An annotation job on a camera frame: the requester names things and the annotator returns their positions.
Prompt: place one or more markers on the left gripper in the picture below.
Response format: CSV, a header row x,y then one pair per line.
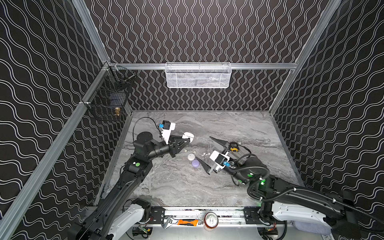
x,y
173,147

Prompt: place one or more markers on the beige earbud charging case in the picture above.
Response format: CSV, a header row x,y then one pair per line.
x,y
189,136

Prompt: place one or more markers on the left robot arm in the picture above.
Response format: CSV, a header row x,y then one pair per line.
x,y
109,221

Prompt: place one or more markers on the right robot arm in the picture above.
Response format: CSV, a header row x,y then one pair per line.
x,y
284,201

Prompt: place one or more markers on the white round earbud case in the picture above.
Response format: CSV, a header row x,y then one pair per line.
x,y
191,157

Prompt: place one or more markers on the purple round earbud case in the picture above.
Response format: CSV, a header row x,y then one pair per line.
x,y
195,163

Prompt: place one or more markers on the yellow black tape measure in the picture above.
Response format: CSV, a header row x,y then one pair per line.
x,y
237,148

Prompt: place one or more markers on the soda can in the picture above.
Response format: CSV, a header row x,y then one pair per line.
x,y
211,221

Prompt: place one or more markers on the brass object in basket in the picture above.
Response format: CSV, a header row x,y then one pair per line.
x,y
117,111

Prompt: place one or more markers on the orange utility knife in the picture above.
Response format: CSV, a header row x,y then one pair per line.
x,y
189,222

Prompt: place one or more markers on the adjustable wrench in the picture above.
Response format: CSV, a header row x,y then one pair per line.
x,y
169,221

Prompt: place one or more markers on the grey microphone windscreen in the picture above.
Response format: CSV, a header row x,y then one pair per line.
x,y
312,228

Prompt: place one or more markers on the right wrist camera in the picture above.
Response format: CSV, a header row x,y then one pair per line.
x,y
220,161

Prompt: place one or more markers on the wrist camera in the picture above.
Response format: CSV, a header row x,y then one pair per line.
x,y
220,161
166,128

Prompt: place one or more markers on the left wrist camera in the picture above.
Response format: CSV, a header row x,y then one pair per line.
x,y
166,128

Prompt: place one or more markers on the white wire mesh basket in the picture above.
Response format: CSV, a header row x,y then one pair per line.
x,y
195,75

